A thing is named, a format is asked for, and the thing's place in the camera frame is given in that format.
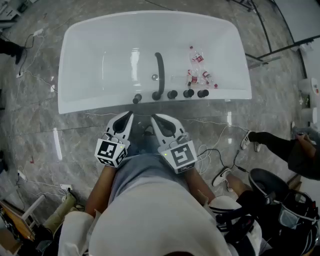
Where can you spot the black curved faucet spout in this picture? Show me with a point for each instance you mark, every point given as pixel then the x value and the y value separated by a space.
pixel 160 72

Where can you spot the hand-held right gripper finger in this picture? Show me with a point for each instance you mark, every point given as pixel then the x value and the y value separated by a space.
pixel 178 126
pixel 158 135

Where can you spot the white striped sneaker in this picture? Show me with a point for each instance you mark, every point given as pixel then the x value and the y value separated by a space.
pixel 246 140
pixel 257 147

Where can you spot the person's left forearm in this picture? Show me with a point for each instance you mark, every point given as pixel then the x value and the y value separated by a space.
pixel 100 190

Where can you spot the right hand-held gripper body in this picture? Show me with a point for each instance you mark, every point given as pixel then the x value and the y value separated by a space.
pixel 181 156

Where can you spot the black bowl-shaped seat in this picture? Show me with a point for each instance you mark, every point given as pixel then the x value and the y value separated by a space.
pixel 268 181

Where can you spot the white metal frame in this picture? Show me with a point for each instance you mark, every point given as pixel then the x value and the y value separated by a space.
pixel 32 211

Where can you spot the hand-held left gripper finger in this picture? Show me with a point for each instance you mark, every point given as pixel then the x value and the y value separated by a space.
pixel 111 123
pixel 129 128

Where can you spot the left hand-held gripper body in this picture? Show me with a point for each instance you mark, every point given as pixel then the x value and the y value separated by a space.
pixel 110 152

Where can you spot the white ceramic fixture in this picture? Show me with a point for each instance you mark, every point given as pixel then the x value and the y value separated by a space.
pixel 306 86

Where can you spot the black equipment bag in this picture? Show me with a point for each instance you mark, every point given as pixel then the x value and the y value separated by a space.
pixel 295 220

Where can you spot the white panel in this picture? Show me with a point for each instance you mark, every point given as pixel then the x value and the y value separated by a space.
pixel 300 17

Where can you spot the black round faucet knob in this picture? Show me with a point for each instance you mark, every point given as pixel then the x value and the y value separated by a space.
pixel 202 93
pixel 188 93
pixel 172 94

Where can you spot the person's black shoe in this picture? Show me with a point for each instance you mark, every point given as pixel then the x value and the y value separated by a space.
pixel 149 131

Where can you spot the person's blue-grey trousers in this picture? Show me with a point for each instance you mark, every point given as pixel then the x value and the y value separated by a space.
pixel 142 167

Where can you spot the white bathtub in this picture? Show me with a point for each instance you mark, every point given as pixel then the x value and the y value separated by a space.
pixel 105 37

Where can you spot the brown wooden board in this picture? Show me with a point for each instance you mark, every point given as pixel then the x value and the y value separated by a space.
pixel 15 220

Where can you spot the person's right forearm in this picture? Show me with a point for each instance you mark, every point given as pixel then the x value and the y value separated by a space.
pixel 197 186

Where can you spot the white power strip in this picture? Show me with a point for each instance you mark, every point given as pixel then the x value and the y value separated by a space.
pixel 38 32
pixel 22 175
pixel 66 186

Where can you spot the person's pale shirt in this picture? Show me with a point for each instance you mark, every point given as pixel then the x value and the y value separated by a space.
pixel 155 220

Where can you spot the black metal frame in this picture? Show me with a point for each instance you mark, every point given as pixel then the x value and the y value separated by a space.
pixel 265 31

